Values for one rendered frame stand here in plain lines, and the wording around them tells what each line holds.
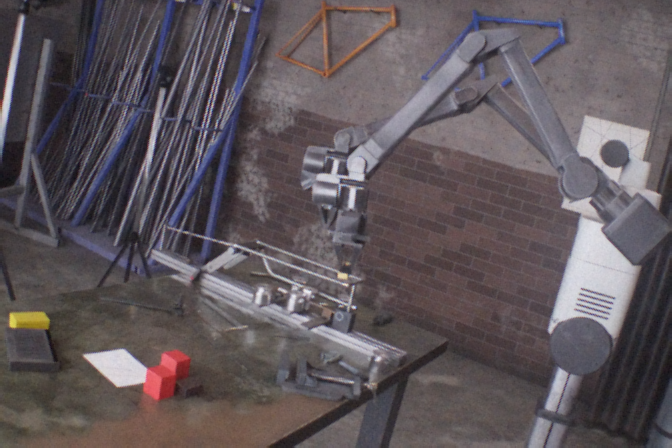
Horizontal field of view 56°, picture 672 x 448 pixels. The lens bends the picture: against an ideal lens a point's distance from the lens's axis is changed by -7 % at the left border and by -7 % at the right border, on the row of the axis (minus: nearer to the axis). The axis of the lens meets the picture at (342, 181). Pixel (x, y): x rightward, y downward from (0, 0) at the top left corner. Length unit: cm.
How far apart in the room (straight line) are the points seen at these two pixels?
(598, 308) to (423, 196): 302
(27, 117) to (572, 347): 420
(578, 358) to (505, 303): 278
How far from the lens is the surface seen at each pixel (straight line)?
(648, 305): 395
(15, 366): 142
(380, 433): 211
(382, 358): 173
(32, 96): 512
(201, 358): 160
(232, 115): 510
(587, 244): 169
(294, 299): 189
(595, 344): 175
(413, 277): 470
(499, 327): 455
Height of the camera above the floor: 155
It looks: 8 degrees down
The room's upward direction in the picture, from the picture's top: 13 degrees clockwise
